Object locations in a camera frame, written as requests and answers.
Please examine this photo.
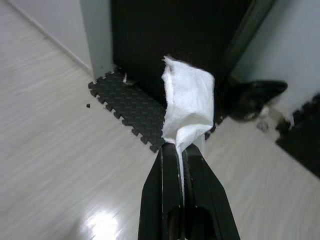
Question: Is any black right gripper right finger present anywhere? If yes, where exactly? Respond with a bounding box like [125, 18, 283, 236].
[183, 144, 241, 240]

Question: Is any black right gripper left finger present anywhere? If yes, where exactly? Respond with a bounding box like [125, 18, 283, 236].
[136, 142, 185, 240]

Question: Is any white tissue paper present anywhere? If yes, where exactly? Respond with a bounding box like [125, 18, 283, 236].
[161, 56, 216, 201]

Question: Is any black foam puzzle mat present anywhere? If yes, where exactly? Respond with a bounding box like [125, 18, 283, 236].
[274, 93, 320, 163]
[87, 71, 223, 152]

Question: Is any small white paper scrap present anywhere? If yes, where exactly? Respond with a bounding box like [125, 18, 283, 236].
[121, 72, 133, 87]

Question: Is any black door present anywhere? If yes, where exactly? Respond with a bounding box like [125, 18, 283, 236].
[109, 0, 277, 121]

